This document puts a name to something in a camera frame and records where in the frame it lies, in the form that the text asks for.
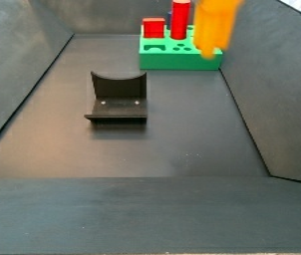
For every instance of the yellow three prong block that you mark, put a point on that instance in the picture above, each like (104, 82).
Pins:
(214, 19)

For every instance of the green shape sorter board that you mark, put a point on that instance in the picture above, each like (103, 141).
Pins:
(168, 54)

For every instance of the black curved stand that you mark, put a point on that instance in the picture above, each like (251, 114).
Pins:
(120, 98)

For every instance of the red square block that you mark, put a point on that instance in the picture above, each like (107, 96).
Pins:
(152, 26)

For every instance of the blue cylinder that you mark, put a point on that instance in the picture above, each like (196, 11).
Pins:
(167, 20)

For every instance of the tall red cylinder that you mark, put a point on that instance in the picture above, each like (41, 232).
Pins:
(179, 16)

